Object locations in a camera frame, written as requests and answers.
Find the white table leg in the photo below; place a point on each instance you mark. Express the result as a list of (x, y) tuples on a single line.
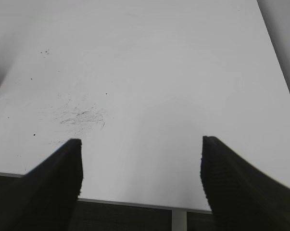
[(179, 220)]

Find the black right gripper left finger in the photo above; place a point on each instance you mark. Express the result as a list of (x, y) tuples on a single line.
[(46, 196)]

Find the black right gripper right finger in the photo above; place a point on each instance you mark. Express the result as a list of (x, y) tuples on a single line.
[(241, 197)]

